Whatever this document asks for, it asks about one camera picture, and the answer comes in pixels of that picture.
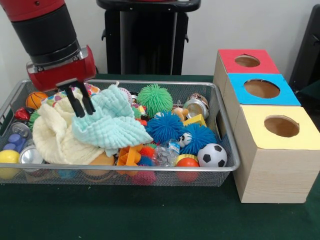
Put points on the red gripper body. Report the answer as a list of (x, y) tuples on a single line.
[(65, 72)]

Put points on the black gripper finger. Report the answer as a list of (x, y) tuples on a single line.
[(88, 102), (77, 105)]

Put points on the light blue muslin cloth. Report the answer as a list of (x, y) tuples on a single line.
[(112, 125)]

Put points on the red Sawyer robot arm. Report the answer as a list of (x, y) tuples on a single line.
[(42, 27)]

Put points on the shallow mesh bin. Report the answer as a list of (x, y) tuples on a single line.
[(75, 175)]

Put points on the wooden box with three holes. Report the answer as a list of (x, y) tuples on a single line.
[(275, 175)]

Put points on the polka dot cloth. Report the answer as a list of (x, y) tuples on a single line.
[(50, 100)]

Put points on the small orange basketball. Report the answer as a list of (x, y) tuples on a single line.
[(35, 100)]

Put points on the cream muslin cloth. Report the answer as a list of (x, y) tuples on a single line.
[(55, 140)]

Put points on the orange toy building block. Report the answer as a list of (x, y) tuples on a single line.
[(128, 155)]

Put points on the large green spiky ball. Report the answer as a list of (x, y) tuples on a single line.
[(155, 100)]

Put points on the crushed metal can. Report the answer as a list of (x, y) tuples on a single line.
[(196, 106)]

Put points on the red ball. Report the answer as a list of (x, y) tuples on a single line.
[(187, 163)]

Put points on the blue spiky ball with eyes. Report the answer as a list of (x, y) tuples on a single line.
[(200, 136)]

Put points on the dark green tablecloth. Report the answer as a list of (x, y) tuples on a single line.
[(311, 100), (150, 215)]

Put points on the small soccer ball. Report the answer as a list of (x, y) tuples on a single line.
[(212, 155)]

